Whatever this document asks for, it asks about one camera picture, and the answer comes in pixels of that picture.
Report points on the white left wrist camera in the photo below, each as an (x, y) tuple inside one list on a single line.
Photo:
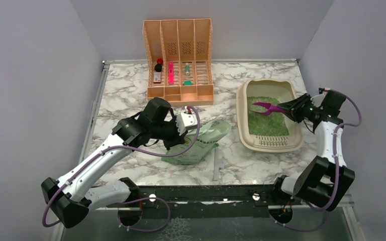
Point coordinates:
[(186, 120)]

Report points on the red and black stamp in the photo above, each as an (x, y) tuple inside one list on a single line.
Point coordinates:
[(159, 65)]

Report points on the orange plastic file organizer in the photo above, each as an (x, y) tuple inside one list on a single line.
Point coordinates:
[(180, 41)]

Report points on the beige litter box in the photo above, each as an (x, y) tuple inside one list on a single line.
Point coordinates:
[(269, 133)]

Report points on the green litter bag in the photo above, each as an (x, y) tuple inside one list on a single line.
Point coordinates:
[(209, 135)]

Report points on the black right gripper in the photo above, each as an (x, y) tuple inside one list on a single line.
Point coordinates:
[(295, 106)]

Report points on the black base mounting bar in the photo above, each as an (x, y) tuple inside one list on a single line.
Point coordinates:
[(205, 201)]

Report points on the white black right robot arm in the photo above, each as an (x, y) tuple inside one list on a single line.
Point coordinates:
[(326, 179)]

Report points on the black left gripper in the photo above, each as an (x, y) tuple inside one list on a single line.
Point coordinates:
[(177, 139)]

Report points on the green tape dispenser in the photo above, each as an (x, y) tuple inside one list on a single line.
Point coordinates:
[(188, 83)]

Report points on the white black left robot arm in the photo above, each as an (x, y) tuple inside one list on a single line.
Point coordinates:
[(73, 195)]

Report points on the green white glue stick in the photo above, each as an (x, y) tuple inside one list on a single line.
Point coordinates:
[(187, 69)]

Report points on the purple litter scoop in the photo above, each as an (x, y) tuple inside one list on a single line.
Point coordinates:
[(270, 108)]

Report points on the red white small box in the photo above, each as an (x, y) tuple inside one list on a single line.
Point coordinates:
[(157, 77)]

